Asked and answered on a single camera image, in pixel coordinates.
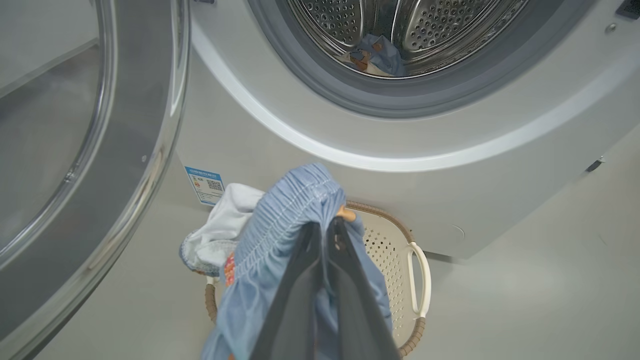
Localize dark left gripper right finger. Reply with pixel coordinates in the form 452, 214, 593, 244
325, 217, 402, 360

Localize grey rubber door gasket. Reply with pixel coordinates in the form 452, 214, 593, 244
247, 0, 596, 119

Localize denim garment with orange patches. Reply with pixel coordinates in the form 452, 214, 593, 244
336, 34, 406, 77

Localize steel washer drum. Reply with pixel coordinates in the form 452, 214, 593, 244
287, 0, 531, 78

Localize dark round washer door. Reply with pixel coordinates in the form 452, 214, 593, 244
0, 0, 191, 360

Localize white front-load washing machine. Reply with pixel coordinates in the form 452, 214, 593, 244
175, 0, 640, 261

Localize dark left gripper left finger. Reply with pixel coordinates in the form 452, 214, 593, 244
250, 222, 323, 360

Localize denim shorts with elastic waist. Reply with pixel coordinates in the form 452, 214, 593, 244
179, 162, 396, 360

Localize black door latch socket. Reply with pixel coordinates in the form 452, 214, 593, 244
616, 0, 640, 20

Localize blue energy label sticker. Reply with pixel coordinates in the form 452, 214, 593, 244
184, 166, 225, 207

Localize cream perforated laundry basket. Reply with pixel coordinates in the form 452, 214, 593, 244
204, 200, 432, 358

